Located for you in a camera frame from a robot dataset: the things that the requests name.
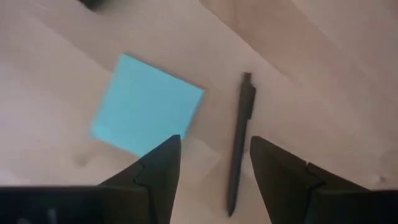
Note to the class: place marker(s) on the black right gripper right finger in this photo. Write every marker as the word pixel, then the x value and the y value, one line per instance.
pixel 280 180

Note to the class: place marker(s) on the black pen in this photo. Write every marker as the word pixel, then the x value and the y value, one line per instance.
pixel 241 140

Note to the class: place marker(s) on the blue sticky note pad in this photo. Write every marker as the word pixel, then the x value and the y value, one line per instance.
pixel 143 105

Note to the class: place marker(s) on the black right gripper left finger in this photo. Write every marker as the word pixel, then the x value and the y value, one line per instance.
pixel 161 174

